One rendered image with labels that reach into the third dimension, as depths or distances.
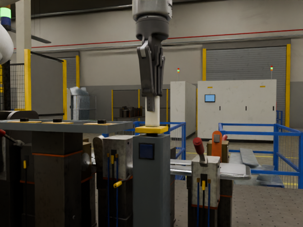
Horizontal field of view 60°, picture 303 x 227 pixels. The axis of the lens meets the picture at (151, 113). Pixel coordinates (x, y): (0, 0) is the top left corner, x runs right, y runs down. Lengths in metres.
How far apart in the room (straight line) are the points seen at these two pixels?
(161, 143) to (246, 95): 8.33
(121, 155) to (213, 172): 0.26
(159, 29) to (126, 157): 0.38
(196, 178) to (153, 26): 0.39
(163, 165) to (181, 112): 8.30
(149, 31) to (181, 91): 8.32
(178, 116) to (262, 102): 2.69
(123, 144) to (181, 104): 8.13
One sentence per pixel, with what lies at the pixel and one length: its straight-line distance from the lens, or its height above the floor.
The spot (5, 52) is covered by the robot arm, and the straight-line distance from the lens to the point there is 0.98.
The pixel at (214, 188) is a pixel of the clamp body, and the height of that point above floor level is 0.99.
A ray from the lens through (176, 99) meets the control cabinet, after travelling 8.90.
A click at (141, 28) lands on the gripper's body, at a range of 0.59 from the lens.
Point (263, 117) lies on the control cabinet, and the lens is 8.92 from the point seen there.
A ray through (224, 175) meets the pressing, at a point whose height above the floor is 1.00.
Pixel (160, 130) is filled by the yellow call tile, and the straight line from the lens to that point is 0.56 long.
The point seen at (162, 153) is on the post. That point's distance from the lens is 0.56.
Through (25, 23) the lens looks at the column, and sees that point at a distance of 9.11.
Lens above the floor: 1.21
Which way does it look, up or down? 2 degrees down
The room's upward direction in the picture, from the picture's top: straight up
